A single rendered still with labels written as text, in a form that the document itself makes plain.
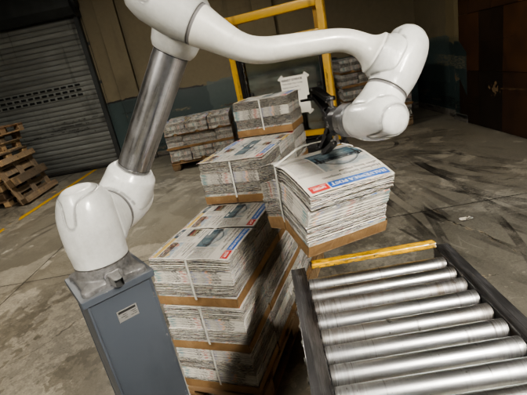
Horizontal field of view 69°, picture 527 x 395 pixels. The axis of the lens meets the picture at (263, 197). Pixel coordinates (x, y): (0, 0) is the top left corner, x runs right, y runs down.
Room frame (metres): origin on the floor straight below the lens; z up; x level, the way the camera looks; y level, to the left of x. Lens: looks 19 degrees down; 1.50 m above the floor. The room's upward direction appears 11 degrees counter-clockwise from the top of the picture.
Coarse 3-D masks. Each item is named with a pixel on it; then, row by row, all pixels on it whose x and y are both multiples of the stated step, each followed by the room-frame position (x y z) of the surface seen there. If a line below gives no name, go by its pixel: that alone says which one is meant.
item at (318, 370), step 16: (304, 272) 1.17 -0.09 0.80; (304, 288) 1.07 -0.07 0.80; (304, 304) 0.99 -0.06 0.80; (304, 320) 0.92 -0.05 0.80; (304, 336) 0.85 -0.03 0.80; (320, 336) 0.84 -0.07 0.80; (304, 352) 0.79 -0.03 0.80; (320, 352) 0.78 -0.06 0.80; (320, 368) 0.73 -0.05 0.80; (320, 384) 0.68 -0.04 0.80
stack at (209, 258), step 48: (192, 240) 1.57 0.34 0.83; (240, 240) 1.47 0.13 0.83; (288, 240) 1.97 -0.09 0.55; (192, 288) 1.40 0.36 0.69; (240, 288) 1.37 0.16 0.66; (288, 288) 1.87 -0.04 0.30; (192, 336) 1.42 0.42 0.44; (240, 336) 1.34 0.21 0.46; (288, 336) 1.72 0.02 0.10; (240, 384) 1.37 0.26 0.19
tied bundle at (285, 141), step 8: (264, 136) 2.44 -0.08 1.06; (272, 136) 2.39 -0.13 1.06; (280, 136) 2.33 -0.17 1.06; (288, 136) 2.29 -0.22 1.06; (232, 144) 2.39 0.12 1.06; (240, 144) 2.34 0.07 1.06; (248, 144) 2.29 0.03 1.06; (256, 144) 2.24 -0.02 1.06; (264, 144) 2.19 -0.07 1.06; (280, 144) 2.15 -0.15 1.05; (288, 144) 2.27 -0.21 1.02; (280, 152) 2.13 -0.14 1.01; (288, 152) 2.25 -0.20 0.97
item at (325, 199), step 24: (288, 168) 1.14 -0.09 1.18; (312, 168) 1.13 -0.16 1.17; (336, 168) 1.11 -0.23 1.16; (360, 168) 1.10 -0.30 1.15; (384, 168) 1.09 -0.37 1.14; (288, 192) 1.12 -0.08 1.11; (312, 192) 1.00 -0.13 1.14; (336, 192) 1.01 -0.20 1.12; (360, 192) 1.04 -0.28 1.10; (384, 192) 1.08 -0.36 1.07; (288, 216) 1.14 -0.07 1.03; (312, 216) 1.01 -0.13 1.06; (336, 216) 1.04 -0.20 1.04; (360, 216) 1.08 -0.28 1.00; (384, 216) 1.12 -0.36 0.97; (312, 240) 1.04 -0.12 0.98
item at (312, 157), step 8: (344, 144) 1.31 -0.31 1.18; (320, 152) 1.26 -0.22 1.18; (336, 152) 1.22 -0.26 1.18; (288, 160) 1.24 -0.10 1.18; (296, 160) 1.22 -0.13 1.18; (304, 160) 1.20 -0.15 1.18; (312, 160) 1.18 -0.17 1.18; (272, 168) 1.23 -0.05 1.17; (280, 168) 1.16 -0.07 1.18; (280, 176) 1.17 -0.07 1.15; (280, 184) 1.19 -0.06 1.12; (280, 192) 1.19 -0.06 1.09; (280, 208) 1.20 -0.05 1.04
